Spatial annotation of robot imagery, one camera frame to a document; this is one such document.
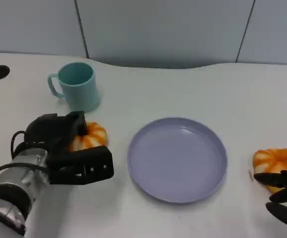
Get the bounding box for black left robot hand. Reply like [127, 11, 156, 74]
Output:
[24, 111, 115, 186]

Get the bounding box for orange and white bread roll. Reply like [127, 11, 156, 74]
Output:
[68, 121, 109, 152]
[252, 148, 287, 194]

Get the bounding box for pale green mug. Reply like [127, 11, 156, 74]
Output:
[47, 62, 101, 114]

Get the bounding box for lilac plate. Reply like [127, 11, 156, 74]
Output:
[127, 117, 228, 204]

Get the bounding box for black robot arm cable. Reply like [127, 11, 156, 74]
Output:
[0, 130, 49, 185]

